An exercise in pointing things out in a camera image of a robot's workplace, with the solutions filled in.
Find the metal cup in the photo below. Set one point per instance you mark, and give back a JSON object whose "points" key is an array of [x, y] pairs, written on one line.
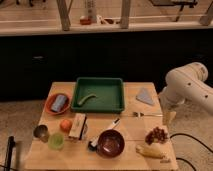
{"points": [[42, 133]]}

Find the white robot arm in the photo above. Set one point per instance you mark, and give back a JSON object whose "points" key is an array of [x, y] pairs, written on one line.
{"points": [[185, 83]]}

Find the silver fork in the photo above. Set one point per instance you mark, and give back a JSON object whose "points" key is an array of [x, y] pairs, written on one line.
{"points": [[143, 115]]}

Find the green plastic tray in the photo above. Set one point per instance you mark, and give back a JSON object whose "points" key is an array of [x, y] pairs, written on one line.
{"points": [[109, 92]]}

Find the black stand pole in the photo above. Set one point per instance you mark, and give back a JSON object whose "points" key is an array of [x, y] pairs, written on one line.
{"points": [[10, 145]]}

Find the grey triangular cloth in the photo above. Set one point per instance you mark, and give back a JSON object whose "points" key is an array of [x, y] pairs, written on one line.
{"points": [[144, 96]]}

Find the dark red bowl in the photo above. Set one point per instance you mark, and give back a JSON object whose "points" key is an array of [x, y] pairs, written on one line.
{"points": [[110, 144]]}

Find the wooden block brush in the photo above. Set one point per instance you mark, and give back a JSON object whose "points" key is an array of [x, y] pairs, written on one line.
{"points": [[79, 126]]}

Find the yellow corn cob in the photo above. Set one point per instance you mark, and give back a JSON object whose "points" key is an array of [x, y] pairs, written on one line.
{"points": [[149, 152]]}

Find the green chili pepper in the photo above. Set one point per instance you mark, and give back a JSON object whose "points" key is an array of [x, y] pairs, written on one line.
{"points": [[84, 99]]}

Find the red object on shelf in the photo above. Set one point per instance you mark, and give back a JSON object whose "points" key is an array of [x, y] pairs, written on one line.
{"points": [[85, 21]]}

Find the orange plastic bowl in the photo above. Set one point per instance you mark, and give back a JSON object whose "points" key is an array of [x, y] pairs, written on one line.
{"points": [[50, 101]]}

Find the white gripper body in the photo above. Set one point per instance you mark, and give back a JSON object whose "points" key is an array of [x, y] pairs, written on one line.
{"points": [[168, 114]]}

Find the grey can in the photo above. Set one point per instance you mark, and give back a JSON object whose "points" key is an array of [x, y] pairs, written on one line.
{"points": [[58, 103]]}

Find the green plastic cup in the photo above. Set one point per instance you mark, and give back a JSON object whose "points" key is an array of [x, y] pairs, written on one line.
{"points": [[56, 141]]}

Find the dark red grape bunch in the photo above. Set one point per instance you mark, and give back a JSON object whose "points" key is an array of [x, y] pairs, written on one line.
{"points": [[157, 135]]}

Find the orange fruit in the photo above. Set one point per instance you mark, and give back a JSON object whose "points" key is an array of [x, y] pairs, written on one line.
{"points": [[65, 125]]}

